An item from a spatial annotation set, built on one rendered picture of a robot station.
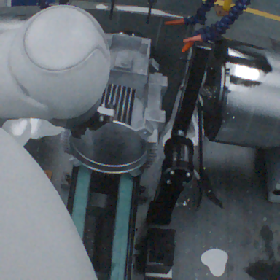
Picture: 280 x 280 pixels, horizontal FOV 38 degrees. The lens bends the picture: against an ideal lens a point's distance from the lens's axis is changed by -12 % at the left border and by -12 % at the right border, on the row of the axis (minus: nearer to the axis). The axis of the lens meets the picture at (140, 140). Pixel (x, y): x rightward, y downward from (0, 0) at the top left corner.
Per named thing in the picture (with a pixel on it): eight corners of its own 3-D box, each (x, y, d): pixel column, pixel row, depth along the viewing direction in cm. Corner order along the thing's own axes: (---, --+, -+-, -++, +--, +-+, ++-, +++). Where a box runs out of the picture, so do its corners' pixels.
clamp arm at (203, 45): (170, 130, 93) (194, 37, 74) (184, 132, 94) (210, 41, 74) (170, 143, 91) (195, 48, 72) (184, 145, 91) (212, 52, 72)
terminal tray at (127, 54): (99, 57, 94) (102, 32, 88) (147, 63, 94) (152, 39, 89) (88, 94, 86) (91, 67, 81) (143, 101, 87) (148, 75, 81)
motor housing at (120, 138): (76, 102, 105) (82, 42, 91) (156, 114, 106) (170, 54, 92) (60, 169, 93) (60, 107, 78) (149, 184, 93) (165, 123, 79)
